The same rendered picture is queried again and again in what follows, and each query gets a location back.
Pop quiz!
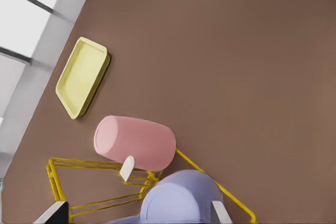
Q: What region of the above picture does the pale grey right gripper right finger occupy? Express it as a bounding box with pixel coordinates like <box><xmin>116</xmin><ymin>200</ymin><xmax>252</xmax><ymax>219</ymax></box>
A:
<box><xmin>209</xmin><ymin>200</ymin><xmax>233</xmax><ymax>224</ymax></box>

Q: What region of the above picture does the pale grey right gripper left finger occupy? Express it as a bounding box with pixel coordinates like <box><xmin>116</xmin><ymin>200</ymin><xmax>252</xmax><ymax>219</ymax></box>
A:
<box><xmin>34</xmin><ymin>200</ymin><xmax>69</xmax><ymax>224</ymax></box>

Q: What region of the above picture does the lilac cup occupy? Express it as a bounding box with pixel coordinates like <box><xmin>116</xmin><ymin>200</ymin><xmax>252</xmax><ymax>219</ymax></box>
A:
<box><xmin>104</xmin><ymin>169</ymin><xmax>224</xmax><ymax>224</ymax></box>

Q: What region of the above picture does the pink cup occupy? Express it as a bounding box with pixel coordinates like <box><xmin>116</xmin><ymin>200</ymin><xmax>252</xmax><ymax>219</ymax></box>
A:
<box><xmin>93</xmin><ymin>115</ymin><xmax>177</xmax><ymax>182</ymax></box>

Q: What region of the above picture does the pale yellow tray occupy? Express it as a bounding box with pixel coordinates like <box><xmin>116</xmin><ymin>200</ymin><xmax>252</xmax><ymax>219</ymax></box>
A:
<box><xmin>55</xmin><ymin>36</ymin><xmax>111</xmax><ymax>120</ymax></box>

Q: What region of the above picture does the yellow wire rack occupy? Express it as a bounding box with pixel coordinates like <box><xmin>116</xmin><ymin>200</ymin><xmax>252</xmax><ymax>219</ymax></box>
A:
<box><xmin>46</xmin><ymin>147</ymin><xmax>257</xmax><ymax>224</ymax></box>

